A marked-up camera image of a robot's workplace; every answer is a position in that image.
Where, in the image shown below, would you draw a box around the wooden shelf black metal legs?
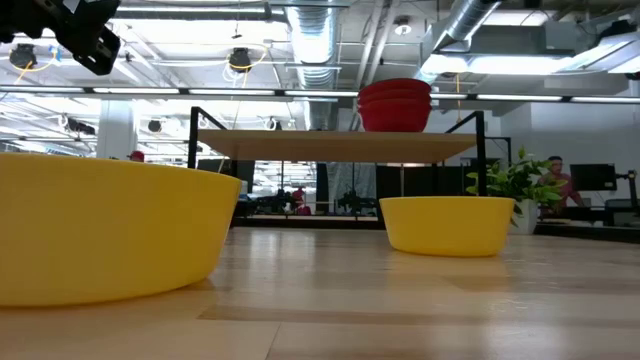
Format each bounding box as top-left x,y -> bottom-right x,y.
188,105 -> 487,199

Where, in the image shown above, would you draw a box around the yellow mini bowl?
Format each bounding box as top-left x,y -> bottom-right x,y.
378,195 -> 516,258
0,151 -> 243,308

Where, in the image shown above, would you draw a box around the ceiling light panel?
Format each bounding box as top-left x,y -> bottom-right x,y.
422,52 -> 640,76

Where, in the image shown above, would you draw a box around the green plant white pot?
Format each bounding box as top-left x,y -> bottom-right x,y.
464,145 -> 569,236

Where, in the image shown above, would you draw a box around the silver ceiling duct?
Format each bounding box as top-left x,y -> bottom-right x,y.
419,0 -> 501,56
284,0 -> 346,131

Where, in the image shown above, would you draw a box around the red bowl floral inside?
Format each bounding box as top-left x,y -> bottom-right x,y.
357,91 -> 433,106
357,78 -> 432,96
358,102 -> 433,133

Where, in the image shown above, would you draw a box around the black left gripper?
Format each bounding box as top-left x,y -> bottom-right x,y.
0,0 -> 121,76

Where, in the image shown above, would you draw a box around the black ceiling cable reel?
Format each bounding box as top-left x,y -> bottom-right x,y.
8,43 -> 56,72
225,45 -> 271,75

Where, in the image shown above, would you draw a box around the long overhead light bar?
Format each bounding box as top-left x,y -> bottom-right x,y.
0,85 -> 640,105

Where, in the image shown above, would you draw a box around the black desk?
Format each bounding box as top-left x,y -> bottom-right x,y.
537,198 -> 640,227

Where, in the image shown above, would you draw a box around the white pillar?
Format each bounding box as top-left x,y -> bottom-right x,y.
96,102 -> 138,161

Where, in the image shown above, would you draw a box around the black computer monitor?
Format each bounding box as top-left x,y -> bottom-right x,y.
569,163 -> 618,193

